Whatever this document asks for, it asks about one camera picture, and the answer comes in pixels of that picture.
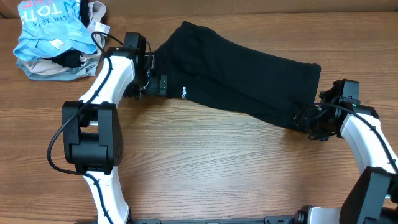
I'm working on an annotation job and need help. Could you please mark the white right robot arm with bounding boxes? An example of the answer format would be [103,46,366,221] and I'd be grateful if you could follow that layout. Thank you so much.
[289,79,397,223]

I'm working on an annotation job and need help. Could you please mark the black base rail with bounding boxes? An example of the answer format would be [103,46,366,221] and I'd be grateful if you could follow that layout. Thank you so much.
[128,215,294,224]

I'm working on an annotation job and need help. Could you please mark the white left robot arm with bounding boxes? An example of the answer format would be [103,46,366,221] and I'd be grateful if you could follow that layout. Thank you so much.
[57,32,167,223]

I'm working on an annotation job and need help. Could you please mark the beige garment with tag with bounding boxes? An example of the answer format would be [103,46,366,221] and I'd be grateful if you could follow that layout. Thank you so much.
[13,1,110,80]

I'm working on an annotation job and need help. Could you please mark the light blue printed t-shirt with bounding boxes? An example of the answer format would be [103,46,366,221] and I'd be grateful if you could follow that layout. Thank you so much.
[13,0,96,62]

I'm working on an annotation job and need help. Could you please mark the black t-shirt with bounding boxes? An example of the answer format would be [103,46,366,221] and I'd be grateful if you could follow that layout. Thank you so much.
[154,21,321,129]

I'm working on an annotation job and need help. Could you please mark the black garment in pile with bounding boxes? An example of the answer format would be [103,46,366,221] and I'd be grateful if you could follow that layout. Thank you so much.
[48,0,90,68]

